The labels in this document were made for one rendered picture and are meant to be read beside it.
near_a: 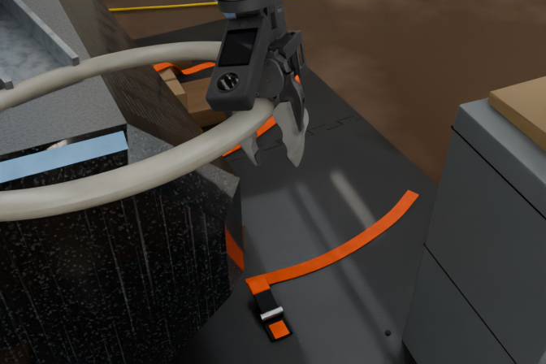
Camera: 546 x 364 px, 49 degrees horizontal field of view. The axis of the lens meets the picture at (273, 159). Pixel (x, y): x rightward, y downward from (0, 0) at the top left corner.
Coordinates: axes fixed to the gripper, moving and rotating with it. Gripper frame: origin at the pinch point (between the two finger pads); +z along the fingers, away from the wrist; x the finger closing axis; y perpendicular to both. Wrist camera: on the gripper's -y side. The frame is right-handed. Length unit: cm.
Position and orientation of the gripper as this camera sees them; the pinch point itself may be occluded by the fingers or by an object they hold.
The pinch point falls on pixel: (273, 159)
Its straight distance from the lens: 73.4
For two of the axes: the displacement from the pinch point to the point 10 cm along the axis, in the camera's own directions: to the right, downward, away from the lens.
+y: 3.5, -4.9, 8.0
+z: 1.7, 8.7, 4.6
